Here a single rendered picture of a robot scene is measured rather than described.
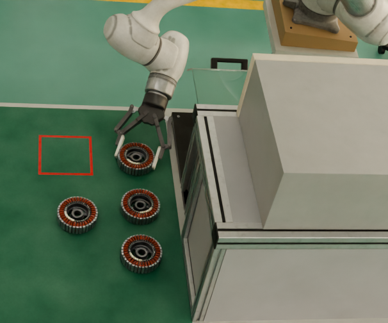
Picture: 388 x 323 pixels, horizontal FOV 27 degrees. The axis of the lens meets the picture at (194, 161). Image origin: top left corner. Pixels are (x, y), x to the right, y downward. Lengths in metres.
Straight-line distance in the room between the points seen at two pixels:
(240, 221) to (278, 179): 0.17
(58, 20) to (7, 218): 1.99
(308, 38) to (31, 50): 1.50
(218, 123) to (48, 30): 2.09
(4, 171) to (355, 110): 1.04
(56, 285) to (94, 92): 1.73
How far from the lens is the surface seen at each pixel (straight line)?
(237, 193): 1.94
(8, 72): 3.83
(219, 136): 2.06
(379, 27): 2.83
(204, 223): 2.04
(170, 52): 2.46
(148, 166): 2.40
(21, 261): 2.21
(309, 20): 3.02
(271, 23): 3.09
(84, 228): 2.24
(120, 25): 2.38
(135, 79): 3.84
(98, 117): 2.57
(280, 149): 1.78
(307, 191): 1.81
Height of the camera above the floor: 2.56
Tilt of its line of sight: 47 degrees down
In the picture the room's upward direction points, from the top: 13 degrees clockwise
